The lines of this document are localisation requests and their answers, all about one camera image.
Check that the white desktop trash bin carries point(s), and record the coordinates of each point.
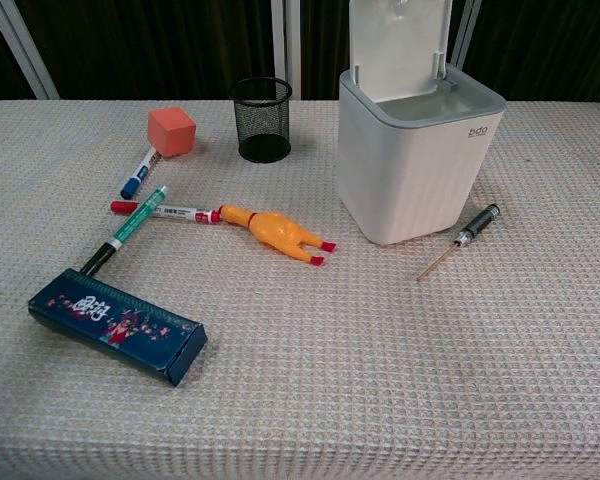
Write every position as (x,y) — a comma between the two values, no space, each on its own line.
(410,170)

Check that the yellow rubber chicken toy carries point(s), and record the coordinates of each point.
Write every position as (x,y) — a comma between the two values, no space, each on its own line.
(275,231)

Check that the beige waffle tablecloth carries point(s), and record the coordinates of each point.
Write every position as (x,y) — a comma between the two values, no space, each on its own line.
(300,350)

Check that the black mesh pen holder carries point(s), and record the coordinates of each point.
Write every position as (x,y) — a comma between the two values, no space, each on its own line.
(261,130)

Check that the red whiteboard marker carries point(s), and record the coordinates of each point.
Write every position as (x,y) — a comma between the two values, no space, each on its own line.
(180,213)

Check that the orange foam cube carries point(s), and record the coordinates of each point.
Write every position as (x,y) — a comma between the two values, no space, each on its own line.
(171,133)

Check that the green and black marker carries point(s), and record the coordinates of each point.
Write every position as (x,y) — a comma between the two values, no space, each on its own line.
(130,227)

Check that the blue whiteboard marker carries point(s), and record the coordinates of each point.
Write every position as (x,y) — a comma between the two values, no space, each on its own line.
(139,175)

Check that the dark blue printed box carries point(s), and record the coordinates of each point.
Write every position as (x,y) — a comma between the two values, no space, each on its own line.
(117,325)

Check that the white metal frame post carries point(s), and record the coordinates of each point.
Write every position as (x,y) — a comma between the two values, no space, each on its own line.
(285,40)
(22,45)
(464,32)

